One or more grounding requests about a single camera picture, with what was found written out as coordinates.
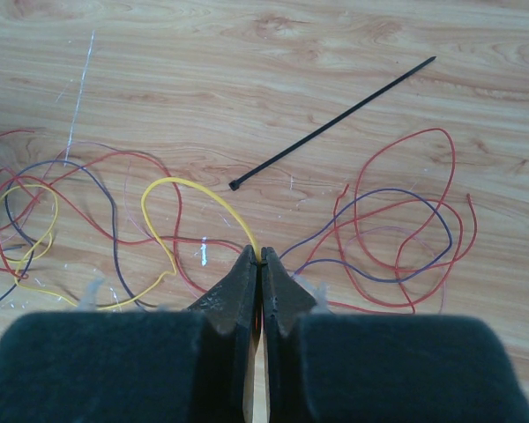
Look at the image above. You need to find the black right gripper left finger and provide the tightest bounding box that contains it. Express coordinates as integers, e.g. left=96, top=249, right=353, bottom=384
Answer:
left=0, top=247, right=258, bottom=422

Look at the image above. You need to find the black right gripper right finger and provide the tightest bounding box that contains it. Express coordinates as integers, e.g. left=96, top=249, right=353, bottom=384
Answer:
left=261, top=248, right=529, bottom=422

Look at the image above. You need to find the yellow wire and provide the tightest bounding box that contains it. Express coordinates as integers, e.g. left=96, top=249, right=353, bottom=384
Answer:
left=0, top=176, right=264, bottom=312

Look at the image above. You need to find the purple wire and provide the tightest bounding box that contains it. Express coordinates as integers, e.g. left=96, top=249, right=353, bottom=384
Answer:
left=0, top=160, right=454, bottom=318

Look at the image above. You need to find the black zip tie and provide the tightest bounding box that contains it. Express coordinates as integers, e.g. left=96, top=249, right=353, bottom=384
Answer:
left=228, top=56, right=437, bottom=191

